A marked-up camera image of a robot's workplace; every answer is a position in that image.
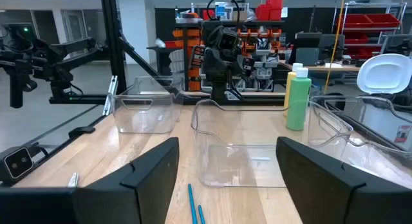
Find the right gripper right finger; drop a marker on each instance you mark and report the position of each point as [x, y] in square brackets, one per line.
[322, 192]

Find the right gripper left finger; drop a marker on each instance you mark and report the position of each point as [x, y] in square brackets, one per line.
[122, 198]

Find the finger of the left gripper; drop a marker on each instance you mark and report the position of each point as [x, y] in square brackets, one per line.
[248, 64]
[197, 58]

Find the yellow paint bottle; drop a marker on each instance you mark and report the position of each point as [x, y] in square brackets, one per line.
[289, 89]

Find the green paint bottle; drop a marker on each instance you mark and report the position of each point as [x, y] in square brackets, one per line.
[298, 101]

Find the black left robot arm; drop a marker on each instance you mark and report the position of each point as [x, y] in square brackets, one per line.
[222, 90]

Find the neighbouring station black robot arm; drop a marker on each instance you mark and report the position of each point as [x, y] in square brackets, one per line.
[19, 66]

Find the shelf with orange bins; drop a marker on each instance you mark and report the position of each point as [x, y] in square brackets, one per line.
[194, 33]

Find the clear plastic storage bin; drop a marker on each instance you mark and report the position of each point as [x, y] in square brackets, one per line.
[225, 166]
[370, 159]
[145, 117]

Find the stacked red bins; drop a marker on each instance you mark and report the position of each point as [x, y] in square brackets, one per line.
[273, 6]

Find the dark computer monitor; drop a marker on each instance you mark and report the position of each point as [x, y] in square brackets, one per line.
[309, 40]

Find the wooden desk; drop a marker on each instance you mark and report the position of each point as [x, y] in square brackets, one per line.
[322, 68]

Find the black table clamp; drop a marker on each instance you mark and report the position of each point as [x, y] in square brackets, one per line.
[82, 131]

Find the silver aluminium strip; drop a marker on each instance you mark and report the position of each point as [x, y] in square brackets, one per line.
[110, 95]

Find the white trash can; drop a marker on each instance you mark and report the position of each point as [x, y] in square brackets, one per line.
[383, 72]

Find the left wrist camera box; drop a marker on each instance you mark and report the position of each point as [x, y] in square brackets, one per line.
[228, 40]

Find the table-level camera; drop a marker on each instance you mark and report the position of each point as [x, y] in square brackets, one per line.
[17, 163]

